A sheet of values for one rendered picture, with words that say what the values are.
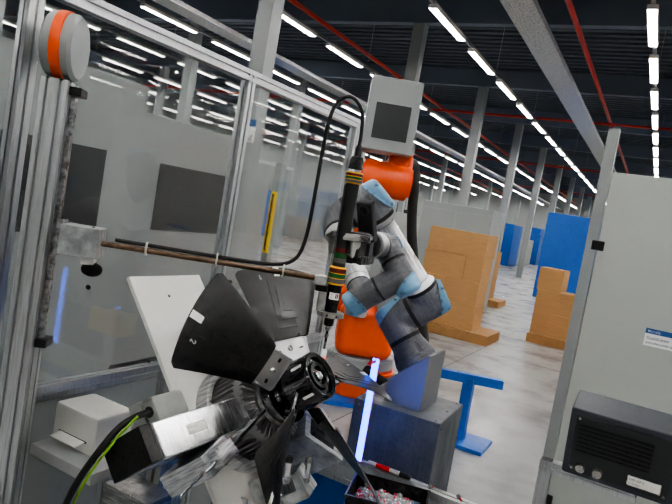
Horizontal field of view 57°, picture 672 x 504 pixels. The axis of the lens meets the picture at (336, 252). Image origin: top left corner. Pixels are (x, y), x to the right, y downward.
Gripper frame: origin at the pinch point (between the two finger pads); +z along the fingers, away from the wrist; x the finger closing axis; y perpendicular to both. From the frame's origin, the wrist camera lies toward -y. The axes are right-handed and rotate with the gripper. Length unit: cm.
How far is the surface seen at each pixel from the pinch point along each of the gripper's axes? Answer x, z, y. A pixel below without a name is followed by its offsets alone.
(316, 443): -2, -4, 54
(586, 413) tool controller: -61, -32, 33
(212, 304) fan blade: 11.0, 29.9, 18.7
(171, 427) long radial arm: 8, 40, 43
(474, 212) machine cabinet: 269, -1021, -44
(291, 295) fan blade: 12.8, -4.2, 18.5
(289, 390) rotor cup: -1.2, 12.4, 37.2
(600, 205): -38, -181, -29
